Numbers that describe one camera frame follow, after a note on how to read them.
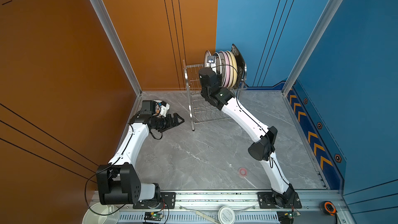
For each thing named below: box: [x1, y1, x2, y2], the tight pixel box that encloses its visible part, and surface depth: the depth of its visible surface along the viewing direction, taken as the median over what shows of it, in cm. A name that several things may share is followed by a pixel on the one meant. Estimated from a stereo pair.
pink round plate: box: [223, 51, 231, 88], surface depth 75 cm
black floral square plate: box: [230, 43, 246, 90], surface depth 77 cm
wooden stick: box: [195, 210, 220, 224], surface depth 71 cm
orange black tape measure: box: [319, 200, 338, 217], surface depth 71 cm
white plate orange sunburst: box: [152, 99, 170, 118], surface depth 77 cm
